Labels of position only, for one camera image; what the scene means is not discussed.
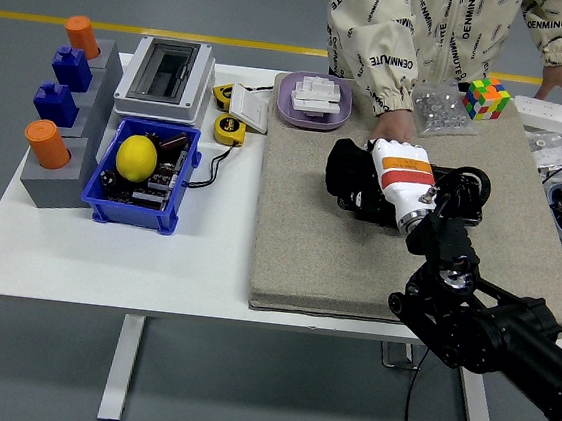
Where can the person's left forearm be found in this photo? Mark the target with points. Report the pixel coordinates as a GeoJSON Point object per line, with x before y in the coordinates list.
{"type": "Point", "coordinates": [556, 33]}

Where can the person's left hand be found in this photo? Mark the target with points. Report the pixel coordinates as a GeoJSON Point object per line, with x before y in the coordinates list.
{"type": "Point", "coordinates": [560, 79]}

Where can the person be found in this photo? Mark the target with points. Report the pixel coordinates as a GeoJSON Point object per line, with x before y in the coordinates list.
{"type": "Point", "coordinates": [441, 26]}

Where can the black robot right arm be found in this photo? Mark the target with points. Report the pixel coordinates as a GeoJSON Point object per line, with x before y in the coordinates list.
{"type": "Point", "coordinates": [500, 329]}

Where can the person's right hand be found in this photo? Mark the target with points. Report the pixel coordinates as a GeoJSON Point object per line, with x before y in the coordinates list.
{"type": "Point", "coordinates": [395, 127]}

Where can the person's right forearm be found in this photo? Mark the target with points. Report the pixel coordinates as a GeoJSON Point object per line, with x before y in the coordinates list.
{"type": "Point", "coordinates": [388, 73]}

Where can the colourful puzzle cube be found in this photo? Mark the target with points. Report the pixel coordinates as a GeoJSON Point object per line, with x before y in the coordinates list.
{"type": "Point", "coordinates": [485, 98]}

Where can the grey table bracket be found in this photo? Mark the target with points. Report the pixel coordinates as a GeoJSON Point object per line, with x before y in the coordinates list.
{"type": "Point", "coordinates": [391, 357]}

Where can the dark circuit board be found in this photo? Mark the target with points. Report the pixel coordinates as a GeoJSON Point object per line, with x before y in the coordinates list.
{"type": "Point", "coordinates": [165, 178]}

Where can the clear bag of metal nuts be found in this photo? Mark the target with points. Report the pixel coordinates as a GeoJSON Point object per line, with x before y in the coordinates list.
{"type": "Point", "coordinates": [439, 111]}

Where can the yellow lemon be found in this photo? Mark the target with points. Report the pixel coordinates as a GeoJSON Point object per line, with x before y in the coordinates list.
{"type": "Point", "coordinates": [137, 157]}

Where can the blue block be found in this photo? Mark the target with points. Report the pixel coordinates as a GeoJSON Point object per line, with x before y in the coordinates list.
{"type": "Point", "coordinates": [73, 70]}
{"type": "Point", "coordinates": [56, 106]}

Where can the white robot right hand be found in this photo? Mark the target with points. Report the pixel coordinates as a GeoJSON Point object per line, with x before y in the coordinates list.
{"type": "Point", "coordinates": [404, 183]}

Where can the white switch parts stack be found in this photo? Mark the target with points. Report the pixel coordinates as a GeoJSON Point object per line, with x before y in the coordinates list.
{"type": "Point", "coordinates": [314, 93]}

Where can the blue plastic bin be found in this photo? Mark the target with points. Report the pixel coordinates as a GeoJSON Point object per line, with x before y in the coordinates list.
{"type": "Point", "coordinates": [126, 214]}

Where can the yellow tape measure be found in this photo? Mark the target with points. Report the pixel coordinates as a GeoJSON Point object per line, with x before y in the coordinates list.
{"type": "Point", "coordinates": [227, 128]}
{"type": "Point", "coordinates": [222, 95]}

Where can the orange cylinder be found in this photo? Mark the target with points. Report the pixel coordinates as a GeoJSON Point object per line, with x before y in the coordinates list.
{"type": "Point", "coordinates": [81, 36]}
{"type": "Point", "coordinates": [47, 146]}

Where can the white wall switch plate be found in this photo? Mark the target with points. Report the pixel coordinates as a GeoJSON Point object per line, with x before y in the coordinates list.
{"type": "Point", "coordinates": [250, 109]}

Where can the grey stepped block holder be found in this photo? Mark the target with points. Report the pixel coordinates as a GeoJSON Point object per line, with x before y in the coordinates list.
{"type": "Point", "coordinates": [52, 191]}

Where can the purple dish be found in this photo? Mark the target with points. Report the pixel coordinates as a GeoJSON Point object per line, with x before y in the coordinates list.
{"type": "Point", "coordinates": [285, 105]}

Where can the black glossy panel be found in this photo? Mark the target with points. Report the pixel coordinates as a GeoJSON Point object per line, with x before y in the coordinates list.
{"type": "Point", "coordinates": [474, 213]}

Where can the grey-brown mat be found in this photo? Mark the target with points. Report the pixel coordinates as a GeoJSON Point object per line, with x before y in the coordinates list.
{"type": "Point", "coordinates": [335, 266]}

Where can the grey electrical enclosure box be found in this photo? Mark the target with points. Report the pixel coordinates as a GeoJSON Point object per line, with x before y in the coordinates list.
{"type": "Point", "coordinates": [200, 81]}

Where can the white table leg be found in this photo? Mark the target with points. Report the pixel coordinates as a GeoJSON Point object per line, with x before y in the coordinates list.
{"type": "Point", "coordinates": [121, 369]}
{"type": "Point", "coordinates": [478, 417]}

